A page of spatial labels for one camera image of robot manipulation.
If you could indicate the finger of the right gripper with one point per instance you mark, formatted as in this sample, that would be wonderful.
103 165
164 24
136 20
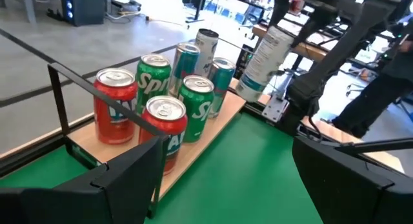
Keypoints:
280 7
308 27

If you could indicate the silver metal bracket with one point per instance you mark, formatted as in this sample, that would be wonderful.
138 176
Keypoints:
274 109

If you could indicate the wooden background table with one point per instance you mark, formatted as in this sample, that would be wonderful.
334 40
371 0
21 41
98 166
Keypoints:
309 51

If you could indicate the green table mat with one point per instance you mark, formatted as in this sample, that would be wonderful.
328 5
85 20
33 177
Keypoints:
242 175

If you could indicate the black tower with blue lights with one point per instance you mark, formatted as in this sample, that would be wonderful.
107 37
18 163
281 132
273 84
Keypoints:
87 7

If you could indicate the person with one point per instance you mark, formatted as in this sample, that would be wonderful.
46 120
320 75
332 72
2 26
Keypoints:
371 104

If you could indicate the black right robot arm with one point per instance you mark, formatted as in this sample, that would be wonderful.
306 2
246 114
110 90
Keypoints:
338 53

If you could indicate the white energy drink can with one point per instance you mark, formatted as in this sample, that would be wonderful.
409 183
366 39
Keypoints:
206 51
264 62

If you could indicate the teal Red Bull can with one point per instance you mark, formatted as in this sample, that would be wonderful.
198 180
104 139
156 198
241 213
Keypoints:
222 85
184 69

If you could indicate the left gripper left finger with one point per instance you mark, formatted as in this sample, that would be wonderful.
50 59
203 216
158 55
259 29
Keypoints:
80 201

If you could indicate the green Sprite soda can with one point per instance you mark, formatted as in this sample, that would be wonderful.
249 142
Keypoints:
153 78
197 107

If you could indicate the red Fanta soda can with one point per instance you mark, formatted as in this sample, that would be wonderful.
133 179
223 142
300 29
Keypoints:
113 120
166 120

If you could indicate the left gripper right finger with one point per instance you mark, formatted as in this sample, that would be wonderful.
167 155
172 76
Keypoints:
355 191

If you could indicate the wooden shelf board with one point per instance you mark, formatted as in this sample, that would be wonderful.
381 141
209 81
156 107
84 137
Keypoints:
193 154

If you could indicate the wooden tray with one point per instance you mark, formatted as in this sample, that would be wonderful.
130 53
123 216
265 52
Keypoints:
59 98

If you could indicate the black background stand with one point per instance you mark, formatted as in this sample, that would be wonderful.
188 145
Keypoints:
197 6

